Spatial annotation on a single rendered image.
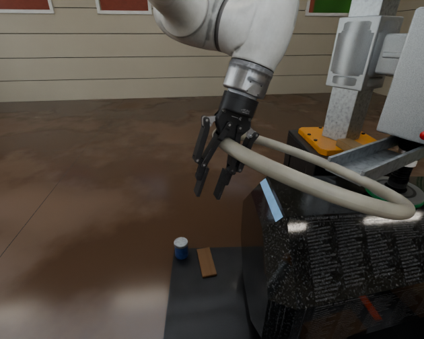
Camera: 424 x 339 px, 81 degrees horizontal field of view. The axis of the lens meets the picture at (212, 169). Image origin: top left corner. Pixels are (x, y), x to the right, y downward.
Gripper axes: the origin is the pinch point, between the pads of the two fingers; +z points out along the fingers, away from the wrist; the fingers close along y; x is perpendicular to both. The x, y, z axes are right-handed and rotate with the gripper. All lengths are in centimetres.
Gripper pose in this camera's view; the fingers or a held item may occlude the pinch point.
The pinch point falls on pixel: (210, 183)
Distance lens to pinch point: 56.8
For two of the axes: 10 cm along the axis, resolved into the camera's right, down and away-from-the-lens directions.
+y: 9.0, 2.0, 3.9
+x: -3.0, -3.7, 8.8
